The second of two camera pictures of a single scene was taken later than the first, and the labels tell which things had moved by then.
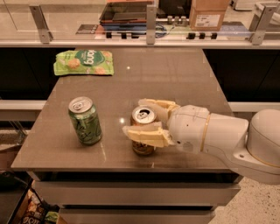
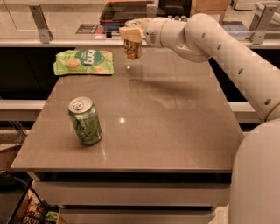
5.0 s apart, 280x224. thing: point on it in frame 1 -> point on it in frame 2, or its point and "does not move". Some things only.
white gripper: x=189 y=126 -> x=151 y=32
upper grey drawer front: x=134 y=192 does not move
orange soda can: x=141 y=115 -> x=133 y=49
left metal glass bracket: x=41 y=24 does not move
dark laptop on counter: x=125 y=12 does not move
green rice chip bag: x=73 y=62 does not move
